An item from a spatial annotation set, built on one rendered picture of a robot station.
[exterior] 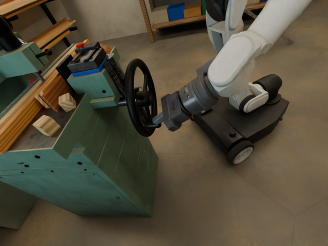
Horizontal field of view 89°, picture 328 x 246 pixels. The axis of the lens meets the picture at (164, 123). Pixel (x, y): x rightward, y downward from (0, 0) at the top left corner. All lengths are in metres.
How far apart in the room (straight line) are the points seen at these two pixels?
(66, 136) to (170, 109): 0.31
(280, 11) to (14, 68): 0.74
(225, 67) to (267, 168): 1.07
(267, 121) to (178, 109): 1.02
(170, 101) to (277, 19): 0.30
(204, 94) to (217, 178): 0.94
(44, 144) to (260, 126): 1.24
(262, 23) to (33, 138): 0.64
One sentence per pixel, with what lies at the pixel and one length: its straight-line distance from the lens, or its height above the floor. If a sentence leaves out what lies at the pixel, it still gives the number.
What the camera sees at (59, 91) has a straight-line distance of 0.66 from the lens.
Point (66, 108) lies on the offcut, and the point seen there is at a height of 0.91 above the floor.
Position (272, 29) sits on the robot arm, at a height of 1.02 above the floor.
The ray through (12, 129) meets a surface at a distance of 0.65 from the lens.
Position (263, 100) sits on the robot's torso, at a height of 0.28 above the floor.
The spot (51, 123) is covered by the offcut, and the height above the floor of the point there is 0.93.
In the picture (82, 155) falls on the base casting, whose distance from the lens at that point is 0.62.
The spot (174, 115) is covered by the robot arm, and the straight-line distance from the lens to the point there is 0.46.
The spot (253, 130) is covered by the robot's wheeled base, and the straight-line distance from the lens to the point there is 1.33.
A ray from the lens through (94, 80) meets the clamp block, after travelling 0.60.
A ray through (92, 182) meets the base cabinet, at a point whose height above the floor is 0.58.
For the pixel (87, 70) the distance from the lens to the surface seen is 0.60.
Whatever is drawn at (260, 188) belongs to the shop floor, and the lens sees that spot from 1.31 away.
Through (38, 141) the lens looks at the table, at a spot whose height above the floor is 0.90.
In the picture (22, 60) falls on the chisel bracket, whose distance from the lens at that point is 0.70.
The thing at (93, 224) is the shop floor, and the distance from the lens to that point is 1.44.
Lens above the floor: 1.18
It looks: 46 degrees down
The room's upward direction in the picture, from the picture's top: 19 degrees counter-clockwise
